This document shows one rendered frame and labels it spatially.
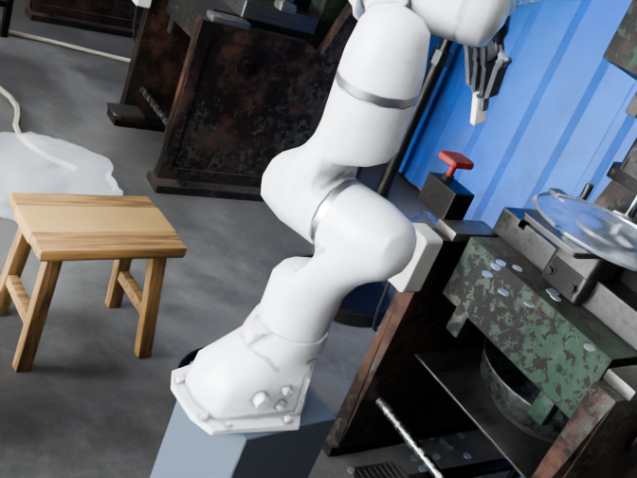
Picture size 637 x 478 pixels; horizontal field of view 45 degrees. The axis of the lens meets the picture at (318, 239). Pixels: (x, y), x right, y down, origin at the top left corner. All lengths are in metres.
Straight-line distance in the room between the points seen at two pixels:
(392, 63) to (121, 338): 1.27
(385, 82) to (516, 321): 0.73
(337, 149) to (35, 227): 0.90
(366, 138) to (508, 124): 2.40
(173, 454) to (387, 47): 0.76
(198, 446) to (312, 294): 0.34
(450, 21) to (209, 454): 0.73
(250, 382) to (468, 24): 0.58
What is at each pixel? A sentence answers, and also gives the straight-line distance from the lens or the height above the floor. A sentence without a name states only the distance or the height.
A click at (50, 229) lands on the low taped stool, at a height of 0.33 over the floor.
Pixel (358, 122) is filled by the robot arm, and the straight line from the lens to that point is 0.96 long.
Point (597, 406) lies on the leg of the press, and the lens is 1.38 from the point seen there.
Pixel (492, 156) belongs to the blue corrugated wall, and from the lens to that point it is 3.39.
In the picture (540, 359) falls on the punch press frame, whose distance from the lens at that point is 1.51.
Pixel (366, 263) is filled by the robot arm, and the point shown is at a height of 0.77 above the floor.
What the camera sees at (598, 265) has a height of 0.74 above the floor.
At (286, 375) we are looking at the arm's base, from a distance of 1.15.
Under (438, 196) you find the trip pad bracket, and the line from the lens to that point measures 1.65.
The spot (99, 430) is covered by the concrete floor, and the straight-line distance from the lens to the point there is 1.75.
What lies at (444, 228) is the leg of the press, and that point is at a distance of 1.62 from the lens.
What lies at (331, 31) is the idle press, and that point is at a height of 0.67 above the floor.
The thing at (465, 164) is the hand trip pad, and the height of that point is 0.76.
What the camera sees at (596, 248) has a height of 0.78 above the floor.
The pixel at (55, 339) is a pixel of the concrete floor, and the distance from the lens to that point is 1.96.
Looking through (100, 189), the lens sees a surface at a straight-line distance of 2.39.
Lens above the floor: 1.21
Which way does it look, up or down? 25 degrees down
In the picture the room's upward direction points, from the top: 22 degrees clockwise
